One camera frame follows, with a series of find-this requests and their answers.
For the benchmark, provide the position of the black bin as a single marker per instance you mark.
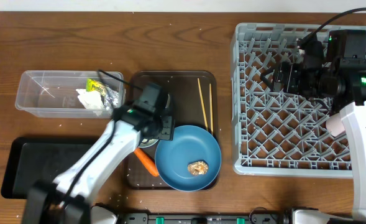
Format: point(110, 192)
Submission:
point(34, 158)

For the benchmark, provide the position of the clear plastic bin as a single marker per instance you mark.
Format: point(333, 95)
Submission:
point(54, 93)

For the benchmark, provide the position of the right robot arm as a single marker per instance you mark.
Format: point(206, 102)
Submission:
point(340, 74)

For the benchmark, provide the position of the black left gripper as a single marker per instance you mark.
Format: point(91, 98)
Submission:
point(166, 130)

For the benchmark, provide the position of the wooden chopstick left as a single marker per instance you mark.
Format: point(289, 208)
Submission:
point(202, 104)

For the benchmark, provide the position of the yellow snack wrapper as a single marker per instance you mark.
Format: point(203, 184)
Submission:
point(108, 96)

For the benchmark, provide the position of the wooden chopstick right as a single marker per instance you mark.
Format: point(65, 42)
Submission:
point(211, 108)

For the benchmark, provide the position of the white crumpled napkin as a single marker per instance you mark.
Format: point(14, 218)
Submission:
point(91, 100)

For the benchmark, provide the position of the orange carrot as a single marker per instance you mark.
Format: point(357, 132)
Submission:
point(147, 162)

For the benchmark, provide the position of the light blue rice bowl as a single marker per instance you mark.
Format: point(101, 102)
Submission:
point(147, 143)

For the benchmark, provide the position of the wooden chopstick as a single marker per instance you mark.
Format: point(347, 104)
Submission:
point(211, 108)
point(202, 104)

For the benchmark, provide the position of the blue plate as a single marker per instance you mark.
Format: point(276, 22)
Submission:
point(189, 144)

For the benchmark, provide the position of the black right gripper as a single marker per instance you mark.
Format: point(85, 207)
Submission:
point(292, 71)

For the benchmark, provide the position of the pink plastic cup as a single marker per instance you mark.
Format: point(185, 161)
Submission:
point(334, 125)

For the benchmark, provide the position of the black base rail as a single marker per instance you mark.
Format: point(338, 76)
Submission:
point(201, 219)

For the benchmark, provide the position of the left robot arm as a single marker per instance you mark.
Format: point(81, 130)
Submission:
point(69, 197)

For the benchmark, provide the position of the grey dishwasher rack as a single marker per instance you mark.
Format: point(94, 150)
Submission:
point(276, 133)

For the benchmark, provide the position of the gold foil wrapper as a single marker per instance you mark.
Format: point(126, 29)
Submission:
point(198, 168)

